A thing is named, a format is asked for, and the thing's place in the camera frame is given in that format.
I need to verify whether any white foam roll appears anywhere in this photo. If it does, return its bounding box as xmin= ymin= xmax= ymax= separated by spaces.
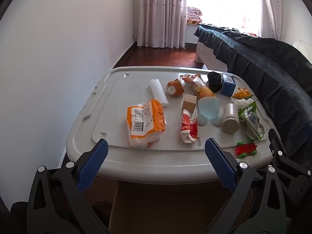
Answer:
xmin=149 ymin=79 xmax=169 ymax=108

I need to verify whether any orange plush toy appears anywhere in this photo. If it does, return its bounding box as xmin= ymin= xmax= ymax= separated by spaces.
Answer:
xmin=166 ymin=78 xmax=184 ymax=97

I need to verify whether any dark blue bedspread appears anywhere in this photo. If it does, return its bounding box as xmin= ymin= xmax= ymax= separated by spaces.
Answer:
xmin=194 ymin=23 xmax=312 ymax=168

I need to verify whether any orange white plastic bag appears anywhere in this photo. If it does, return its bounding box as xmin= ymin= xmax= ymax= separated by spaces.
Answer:
xmin=127 ymin=99 xmax=166 ymax=148

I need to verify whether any orange snack tube wrapper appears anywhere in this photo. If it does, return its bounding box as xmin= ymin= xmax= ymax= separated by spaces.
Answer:
xmin=182 ymin=74 xmax=216 ymax=99

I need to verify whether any orange yellow toy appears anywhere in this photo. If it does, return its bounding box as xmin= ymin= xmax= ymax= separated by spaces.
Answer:
xmin=233 ymin=87 xmax=253 ymax=99

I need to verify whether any blue small carton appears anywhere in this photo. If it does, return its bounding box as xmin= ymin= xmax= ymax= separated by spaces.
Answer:
xmin=221 ymin=74 xmax=237 ymax=97

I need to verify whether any white pill bottle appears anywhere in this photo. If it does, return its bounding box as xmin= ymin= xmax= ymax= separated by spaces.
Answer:
xmin=221 ymin=104 xmax=240 ymax=134

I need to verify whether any small brown cardboard carton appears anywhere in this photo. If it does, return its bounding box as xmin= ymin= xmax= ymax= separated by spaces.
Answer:
xmin=182 ymin=94 xmax=197 ymax=114

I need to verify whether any black sock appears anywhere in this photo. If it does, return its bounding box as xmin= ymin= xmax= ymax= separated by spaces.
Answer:
xmin=207 ymin=71 xmax=223 ymax=92

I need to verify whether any light blue plastic cup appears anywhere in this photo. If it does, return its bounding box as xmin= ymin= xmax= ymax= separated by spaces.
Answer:
xmin=196 ymin=97 xmax=223 ymax=126

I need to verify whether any pink patterned curtain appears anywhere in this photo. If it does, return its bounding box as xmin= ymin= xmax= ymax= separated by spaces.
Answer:
xmin=260 ymin=0 xmax=283 ymax=41
xmin=136 ymin=0 xmax=188 ymax=49

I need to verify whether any red green toy car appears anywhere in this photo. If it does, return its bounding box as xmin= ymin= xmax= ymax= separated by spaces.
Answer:
xmin=235 ymin=141 xmax=259 ymax=158

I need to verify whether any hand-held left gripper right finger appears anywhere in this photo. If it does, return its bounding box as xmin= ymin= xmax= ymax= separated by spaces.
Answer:
xmin=204 ymin=138 xmax=288 ymax=234

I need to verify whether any white bed frame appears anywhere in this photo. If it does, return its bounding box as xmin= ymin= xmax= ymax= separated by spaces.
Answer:
xmin=195 ymin=40 xmax=231 ymax=72

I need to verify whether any white crumpled tissue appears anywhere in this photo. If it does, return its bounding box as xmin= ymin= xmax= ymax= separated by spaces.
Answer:
xmin=234 ymin=98 xmax=253 ymax=110

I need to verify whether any stack of folded quilts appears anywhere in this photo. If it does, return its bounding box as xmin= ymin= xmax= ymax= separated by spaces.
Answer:
xmin=186 ymin=6 xmax=203 ymax=25

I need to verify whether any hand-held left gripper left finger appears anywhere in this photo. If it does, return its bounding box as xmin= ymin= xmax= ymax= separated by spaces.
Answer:
xmin=27 ymin=138 xmax=110 ymax=234

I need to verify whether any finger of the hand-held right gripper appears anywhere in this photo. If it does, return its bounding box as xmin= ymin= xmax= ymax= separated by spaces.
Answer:
xmin=268 ymin=128 xmax=312 ymax=198
xmin=302 ymin=121 xmax=312 ymax=138

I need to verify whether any green snack packet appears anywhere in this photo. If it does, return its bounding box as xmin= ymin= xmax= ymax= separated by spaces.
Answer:
xmin=238 ymin=101 xmax=265 ymax=142

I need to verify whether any red white wrapper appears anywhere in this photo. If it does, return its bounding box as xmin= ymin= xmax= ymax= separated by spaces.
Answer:
xmin=180 ymin=109 xmax=199 ymax=144

